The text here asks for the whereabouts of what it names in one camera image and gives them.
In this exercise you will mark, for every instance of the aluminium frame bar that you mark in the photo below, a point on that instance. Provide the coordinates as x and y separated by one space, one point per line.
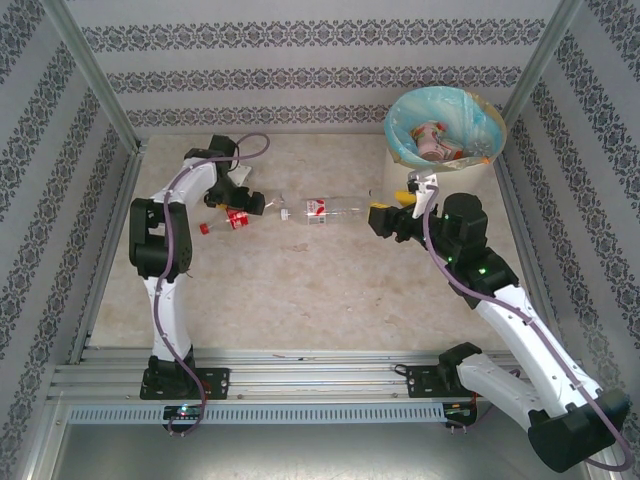
522 225
112 235

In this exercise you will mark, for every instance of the cola bottle red label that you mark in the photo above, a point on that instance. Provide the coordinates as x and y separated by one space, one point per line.
237 220

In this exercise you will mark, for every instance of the small green circuit board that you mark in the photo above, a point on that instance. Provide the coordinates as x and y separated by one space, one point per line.
460 410
185 412

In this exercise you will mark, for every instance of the aluminium frame post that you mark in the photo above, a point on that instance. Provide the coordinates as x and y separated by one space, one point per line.
540 55
90 65

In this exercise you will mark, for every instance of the light blue bin liner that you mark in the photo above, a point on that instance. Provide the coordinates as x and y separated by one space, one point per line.
415 105

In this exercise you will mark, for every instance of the aluminium mounting rail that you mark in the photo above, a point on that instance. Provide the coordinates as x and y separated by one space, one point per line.
320 372

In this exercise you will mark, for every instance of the pink strawberry drink bottle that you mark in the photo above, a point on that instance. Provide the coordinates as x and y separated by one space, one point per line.
430 145

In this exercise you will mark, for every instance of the white ribbed waste bin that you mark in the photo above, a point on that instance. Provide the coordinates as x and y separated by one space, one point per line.
395 175

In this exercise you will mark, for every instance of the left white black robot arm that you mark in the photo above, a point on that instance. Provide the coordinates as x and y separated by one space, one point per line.
167 320

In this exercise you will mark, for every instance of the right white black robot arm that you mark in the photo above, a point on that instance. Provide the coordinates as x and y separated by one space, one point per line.
525 340

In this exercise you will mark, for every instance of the large clear bottle white cap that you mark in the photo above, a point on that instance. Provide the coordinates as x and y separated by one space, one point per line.
320 210

